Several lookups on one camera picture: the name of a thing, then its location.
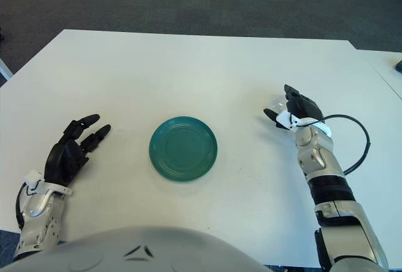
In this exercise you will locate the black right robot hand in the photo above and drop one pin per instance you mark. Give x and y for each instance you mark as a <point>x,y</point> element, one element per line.
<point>304,107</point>

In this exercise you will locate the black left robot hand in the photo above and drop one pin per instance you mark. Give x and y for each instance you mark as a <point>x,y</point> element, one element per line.
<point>63,162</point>

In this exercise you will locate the clear bottle with blue cap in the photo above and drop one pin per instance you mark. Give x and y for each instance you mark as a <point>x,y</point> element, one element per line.
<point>278,104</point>

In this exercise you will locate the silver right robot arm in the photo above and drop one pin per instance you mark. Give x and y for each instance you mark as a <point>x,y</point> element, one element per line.
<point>317,155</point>

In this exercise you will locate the teal round plate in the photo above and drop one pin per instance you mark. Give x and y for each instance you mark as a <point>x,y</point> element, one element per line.
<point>183,149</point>

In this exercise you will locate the white right wrist connector box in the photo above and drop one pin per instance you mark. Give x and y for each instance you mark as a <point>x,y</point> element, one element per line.
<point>285,121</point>

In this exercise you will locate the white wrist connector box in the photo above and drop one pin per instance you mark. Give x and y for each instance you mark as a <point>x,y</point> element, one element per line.
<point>285,121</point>
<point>33,179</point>

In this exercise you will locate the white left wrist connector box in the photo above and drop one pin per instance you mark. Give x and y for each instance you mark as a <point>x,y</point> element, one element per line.
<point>33,179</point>

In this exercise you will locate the dark flat device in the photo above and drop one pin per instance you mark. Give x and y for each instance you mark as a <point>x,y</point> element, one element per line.
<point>399,66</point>

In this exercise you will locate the grey robot torso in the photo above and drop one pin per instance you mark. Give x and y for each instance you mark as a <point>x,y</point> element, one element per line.
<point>132,250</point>

